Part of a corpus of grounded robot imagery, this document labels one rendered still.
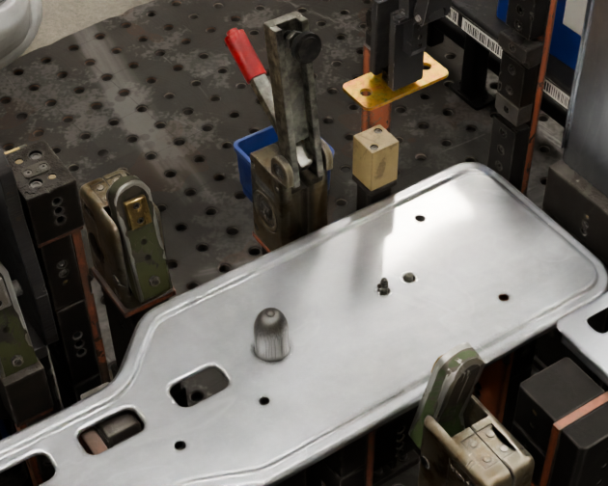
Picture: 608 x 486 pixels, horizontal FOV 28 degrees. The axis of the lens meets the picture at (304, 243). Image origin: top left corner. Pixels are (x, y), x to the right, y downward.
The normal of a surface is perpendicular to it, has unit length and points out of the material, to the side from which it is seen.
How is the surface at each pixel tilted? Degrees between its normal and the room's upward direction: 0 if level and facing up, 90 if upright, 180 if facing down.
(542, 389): 0
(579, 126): 90
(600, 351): 0
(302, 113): 81
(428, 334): 0
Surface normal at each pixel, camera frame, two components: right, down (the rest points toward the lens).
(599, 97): -0.84, 0.40
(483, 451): -0.01, -0.71
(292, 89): 0.54, 0.47
